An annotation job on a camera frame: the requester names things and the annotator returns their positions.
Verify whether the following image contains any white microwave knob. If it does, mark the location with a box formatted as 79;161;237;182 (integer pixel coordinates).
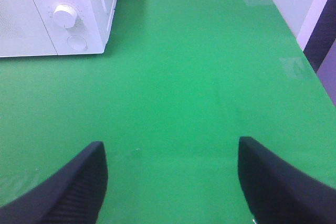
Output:
53;4;78;29

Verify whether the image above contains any dark chair at table edge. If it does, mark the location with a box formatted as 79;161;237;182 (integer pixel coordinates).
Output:
303;0;335;72

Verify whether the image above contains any round white door button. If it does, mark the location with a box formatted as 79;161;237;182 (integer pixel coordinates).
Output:
67;35;87;51

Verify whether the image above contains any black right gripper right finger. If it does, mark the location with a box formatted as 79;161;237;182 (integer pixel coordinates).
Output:
237;136;335;223

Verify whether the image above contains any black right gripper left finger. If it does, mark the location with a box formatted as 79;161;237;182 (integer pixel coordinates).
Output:
1;141;108;223

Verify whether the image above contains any white microwave oven body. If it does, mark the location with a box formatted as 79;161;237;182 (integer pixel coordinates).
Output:
1;0;117;57

